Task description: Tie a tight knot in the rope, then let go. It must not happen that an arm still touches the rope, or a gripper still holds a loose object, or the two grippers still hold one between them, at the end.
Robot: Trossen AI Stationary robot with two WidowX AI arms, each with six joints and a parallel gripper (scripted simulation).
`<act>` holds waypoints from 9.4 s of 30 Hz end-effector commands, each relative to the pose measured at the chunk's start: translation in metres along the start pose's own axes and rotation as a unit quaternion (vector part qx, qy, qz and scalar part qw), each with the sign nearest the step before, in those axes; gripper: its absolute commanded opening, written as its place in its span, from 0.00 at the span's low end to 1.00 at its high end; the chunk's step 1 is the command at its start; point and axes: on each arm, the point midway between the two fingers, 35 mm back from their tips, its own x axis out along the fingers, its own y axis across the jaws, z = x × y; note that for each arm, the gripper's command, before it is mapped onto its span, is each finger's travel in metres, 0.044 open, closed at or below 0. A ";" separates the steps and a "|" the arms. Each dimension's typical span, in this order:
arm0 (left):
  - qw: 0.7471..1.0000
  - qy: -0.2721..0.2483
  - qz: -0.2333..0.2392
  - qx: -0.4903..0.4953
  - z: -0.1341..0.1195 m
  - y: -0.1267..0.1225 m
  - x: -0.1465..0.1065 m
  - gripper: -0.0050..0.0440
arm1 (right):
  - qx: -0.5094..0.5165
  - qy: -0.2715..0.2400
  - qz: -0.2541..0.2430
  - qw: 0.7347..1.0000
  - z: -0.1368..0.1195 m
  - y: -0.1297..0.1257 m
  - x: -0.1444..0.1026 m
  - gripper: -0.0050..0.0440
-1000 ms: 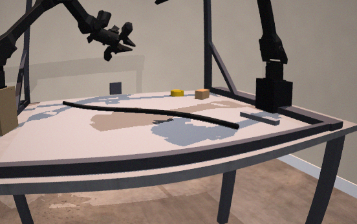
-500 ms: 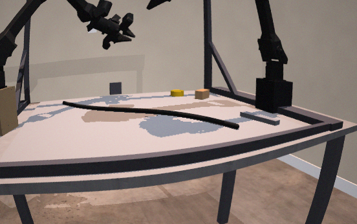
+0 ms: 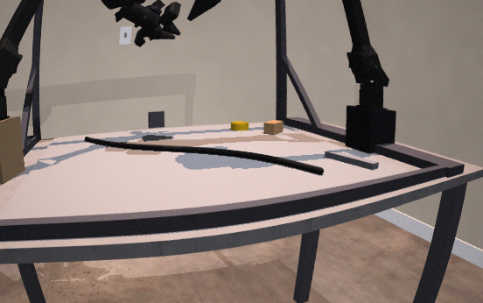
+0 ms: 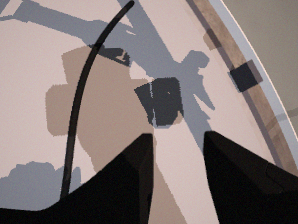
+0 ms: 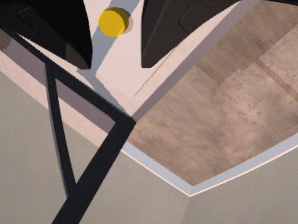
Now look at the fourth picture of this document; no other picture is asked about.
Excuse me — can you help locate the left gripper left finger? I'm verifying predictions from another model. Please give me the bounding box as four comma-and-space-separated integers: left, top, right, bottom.
0, 133, 154, 224

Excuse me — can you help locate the black rope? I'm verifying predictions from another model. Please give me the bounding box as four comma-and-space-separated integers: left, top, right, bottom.
60, 0, 135, 200

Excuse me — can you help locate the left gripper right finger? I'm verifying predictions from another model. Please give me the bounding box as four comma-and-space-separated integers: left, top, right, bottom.
203, 131, 298, 224

